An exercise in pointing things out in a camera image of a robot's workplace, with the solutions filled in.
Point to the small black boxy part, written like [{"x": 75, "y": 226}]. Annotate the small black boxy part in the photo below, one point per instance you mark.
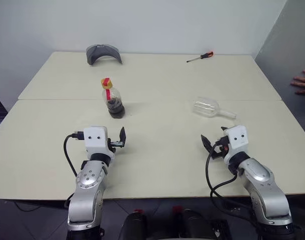
[{"x": 220, "y": 230}]

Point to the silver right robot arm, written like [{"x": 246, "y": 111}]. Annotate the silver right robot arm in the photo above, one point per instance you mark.
[{"x": 263, "y": 185}]

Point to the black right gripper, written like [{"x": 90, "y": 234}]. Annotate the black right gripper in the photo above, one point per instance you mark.
[{"x": 221, "y": 146}]

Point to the small cola bottle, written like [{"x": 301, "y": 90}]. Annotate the small cola bottle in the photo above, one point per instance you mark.
[{"x": 114, "y": 105}]

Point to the clear wine glass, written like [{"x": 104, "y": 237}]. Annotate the clear wine glass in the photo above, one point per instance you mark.
[{"x": 205, "y": 107}]

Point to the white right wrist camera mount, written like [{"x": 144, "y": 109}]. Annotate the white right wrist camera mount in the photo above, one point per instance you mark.
[{"x": 237, "y": 142}]

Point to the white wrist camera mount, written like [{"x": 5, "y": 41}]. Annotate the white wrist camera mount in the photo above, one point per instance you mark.
[
  {"x": 237, "y": 142},
  {"x": 95, "y": 140}
]

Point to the yellow red bottle cap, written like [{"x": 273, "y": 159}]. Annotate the yellow red bottle cap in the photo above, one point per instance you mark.
[{"x": 106, "y": 83}]

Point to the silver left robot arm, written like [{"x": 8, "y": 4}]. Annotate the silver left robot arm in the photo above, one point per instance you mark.
[{"x": 88, "y": 190}]

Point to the orange black screwdriver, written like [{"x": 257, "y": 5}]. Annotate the orange black screwdriver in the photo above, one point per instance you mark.
[{"x": 203, "y": 55}]

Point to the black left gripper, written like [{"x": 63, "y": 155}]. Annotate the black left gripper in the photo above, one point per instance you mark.
[{"x": 117, "y": 144}]

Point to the grey baseball cap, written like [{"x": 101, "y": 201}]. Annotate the grey baseball cap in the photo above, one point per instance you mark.
[{"x": 95, "y": 53}]

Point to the grey partition panel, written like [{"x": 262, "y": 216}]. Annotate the grey partition panel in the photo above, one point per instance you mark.
[{"x": 290, "y": 42}]

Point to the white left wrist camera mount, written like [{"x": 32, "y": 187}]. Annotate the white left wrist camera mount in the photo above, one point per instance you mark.
[{"x": 95, "y": 140}]

